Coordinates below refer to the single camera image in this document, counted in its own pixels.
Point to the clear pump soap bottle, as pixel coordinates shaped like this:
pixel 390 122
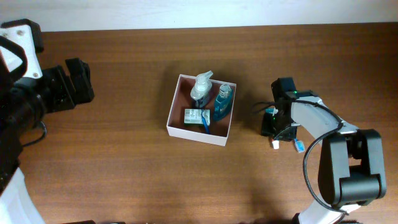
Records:
pixel 200 93

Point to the Colgate toothpaste tube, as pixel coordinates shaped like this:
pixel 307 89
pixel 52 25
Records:
pixel 270 126

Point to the blue disposable razor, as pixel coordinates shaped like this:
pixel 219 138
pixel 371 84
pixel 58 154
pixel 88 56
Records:
pixel 205 123

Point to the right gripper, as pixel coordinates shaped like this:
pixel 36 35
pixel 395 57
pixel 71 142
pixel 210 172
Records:
pixel 280 132

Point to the white cardboard box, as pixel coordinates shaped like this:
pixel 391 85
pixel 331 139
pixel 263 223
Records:
pixel 218 130

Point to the green white soap box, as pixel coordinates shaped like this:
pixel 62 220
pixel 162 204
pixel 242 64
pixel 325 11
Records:
pixel 196 116

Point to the teal mouthwash bottle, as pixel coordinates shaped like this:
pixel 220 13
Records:
pixel 223 102

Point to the blue white toothbrush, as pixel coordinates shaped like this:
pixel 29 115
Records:
pixel 299 146

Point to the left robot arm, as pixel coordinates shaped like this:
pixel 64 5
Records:
pixel 28 93

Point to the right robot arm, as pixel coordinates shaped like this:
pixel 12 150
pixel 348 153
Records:
pixel 343 165

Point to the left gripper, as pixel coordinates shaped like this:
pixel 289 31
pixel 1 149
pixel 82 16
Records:
pixel 64 88

